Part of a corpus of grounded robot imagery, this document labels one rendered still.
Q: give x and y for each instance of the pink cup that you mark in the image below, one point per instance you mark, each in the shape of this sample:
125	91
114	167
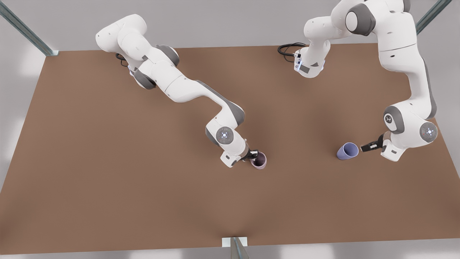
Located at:
259	161

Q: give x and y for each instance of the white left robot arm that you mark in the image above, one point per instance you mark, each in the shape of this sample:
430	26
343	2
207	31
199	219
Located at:
402	54

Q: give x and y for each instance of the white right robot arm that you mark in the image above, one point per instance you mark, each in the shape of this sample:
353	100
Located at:
179	84

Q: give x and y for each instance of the purple cup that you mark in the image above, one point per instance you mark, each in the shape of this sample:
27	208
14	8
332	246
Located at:
347	150

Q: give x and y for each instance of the silver frame post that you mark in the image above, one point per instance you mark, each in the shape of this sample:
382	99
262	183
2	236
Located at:
432	15
27	30
237	248

